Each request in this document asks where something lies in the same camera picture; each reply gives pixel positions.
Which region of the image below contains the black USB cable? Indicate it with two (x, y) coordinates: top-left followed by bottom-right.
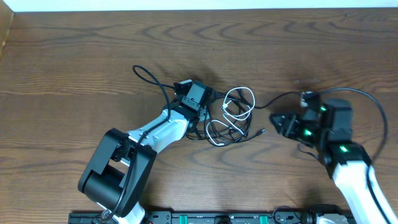
(192, 88), (307, 147)

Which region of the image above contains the right camera black cable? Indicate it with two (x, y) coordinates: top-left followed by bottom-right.
(310, 87), (392, 224)

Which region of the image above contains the white USB cable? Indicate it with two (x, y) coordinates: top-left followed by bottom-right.
(205, 86), (256, 147)

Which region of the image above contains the camera black cable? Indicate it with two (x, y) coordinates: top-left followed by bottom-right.
(310, 87), (392, 224)
(101, 65), (177, 222)

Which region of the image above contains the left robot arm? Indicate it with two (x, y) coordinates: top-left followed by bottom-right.
(78, 80), (214, 223)

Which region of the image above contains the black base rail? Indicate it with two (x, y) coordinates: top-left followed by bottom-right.
(68, 203), (355, 224)

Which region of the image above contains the left camera black cable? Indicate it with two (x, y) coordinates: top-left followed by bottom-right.
(101, 65), (177, 222)

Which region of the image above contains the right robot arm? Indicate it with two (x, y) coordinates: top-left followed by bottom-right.
(270, 98), (397, 223)

